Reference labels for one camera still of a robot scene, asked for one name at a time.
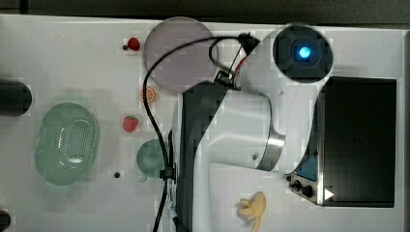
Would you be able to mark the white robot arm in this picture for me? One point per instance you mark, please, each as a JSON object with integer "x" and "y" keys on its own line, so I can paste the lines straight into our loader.
{"x": 260, "y": 119}

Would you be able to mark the plush orange slice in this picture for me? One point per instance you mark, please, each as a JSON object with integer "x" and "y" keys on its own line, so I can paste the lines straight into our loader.
{"x": 150, "y": 94}

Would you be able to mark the large red plush strawberry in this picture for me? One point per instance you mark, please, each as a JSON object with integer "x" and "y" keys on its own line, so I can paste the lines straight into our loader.
{"x": 130, "y": 123}

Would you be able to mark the small red plush strawberry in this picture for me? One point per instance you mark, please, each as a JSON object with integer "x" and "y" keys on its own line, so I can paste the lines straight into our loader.
{"x": 133, "y": 44}

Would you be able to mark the yellow plush toy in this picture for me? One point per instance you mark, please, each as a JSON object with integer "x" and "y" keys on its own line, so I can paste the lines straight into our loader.
{"x": 254, "y": 209}

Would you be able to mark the green perforated oval basket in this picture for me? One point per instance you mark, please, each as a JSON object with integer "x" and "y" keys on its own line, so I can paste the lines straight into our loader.
{"x": 67, "y": 144}

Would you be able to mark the black toaster oven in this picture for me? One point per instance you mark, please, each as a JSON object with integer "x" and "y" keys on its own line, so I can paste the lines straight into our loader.
{"x": 350, "y": 156}

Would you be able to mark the black cylinder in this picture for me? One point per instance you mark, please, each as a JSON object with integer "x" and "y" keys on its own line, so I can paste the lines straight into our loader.
{"x": 15, "y": 98}

